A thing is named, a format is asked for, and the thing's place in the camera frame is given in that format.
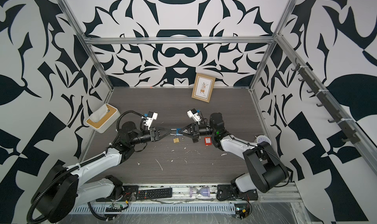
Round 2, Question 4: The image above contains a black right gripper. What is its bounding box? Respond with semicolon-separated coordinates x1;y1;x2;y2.
180;124;218;140

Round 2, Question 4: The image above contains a blue padlock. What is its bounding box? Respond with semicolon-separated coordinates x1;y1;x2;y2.
170;129;183;136

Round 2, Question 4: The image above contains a brass padlock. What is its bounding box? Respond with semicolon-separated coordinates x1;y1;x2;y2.
173;136;180;143

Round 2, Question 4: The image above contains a red padlock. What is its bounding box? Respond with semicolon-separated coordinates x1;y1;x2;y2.
204;137;212;146

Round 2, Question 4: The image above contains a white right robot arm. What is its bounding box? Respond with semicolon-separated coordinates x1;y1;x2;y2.
177;113;289;201

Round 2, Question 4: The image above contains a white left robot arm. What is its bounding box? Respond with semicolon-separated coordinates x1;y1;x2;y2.
27;111;171;224

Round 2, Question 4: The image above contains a white tissue box wooden lid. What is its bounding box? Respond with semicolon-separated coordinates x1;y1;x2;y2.
84;104;120;134

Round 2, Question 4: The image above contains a purple hourglass timer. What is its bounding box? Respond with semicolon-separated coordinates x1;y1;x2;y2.
189;187;211;198

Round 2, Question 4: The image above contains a black remote control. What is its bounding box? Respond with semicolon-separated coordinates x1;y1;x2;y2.
136;188;172;200

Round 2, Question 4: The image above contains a white alarm clock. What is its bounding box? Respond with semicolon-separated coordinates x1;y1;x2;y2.
254;135;272;145

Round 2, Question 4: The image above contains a green circuit board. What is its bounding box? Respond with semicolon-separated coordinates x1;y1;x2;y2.
235;203;252;220

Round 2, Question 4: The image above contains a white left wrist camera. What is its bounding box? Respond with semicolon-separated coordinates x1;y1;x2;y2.
143;112;158;129

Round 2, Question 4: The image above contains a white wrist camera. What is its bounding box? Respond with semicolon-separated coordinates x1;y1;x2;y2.
187;109;202;124
143;112;158;129

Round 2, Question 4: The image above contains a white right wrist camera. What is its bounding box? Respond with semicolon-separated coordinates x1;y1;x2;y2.
187;109;202;124

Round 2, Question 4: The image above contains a wooden picture frame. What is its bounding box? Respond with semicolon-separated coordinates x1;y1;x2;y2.
191;73;216;103

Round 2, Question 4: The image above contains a small wired circuit board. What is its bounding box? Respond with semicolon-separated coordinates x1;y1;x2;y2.
106;202;129;213

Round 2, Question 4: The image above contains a black wall hook rail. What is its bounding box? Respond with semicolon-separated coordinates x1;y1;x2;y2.
292;62;361;144

